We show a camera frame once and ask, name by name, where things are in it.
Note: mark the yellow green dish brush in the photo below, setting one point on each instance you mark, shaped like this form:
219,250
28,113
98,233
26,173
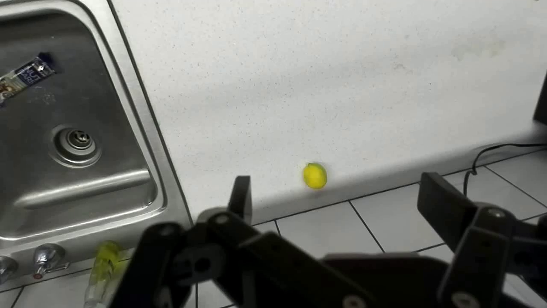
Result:
108,267

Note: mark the stainless steel double sink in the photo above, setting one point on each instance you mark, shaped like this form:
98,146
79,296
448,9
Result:
81,154

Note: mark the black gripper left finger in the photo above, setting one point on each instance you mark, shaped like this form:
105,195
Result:
168,259

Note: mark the yellow lemon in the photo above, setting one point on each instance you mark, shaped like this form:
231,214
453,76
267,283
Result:
315,175

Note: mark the blue snack bar wrapper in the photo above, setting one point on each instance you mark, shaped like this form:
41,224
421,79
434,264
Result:
31,72

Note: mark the chrome sink faucet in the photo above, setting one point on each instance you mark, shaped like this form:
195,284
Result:
34,264

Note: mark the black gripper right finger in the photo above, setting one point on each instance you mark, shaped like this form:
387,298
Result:
487,243

